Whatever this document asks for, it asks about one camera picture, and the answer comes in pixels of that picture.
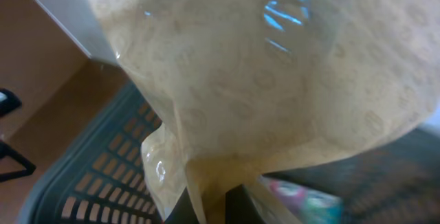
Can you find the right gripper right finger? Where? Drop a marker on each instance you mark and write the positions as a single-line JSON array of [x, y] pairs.
[[240, 208]]

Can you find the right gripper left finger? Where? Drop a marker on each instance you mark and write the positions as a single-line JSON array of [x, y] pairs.
[[183, 212]]

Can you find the Kleenex tissue multipack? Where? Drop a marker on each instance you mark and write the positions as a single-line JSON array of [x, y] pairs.
[[309, 205]]

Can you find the grey plastic basket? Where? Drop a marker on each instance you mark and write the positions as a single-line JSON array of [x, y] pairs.
[[100, 177]]

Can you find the beige pouch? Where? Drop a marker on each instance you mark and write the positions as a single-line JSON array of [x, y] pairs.
[[245, 87]]

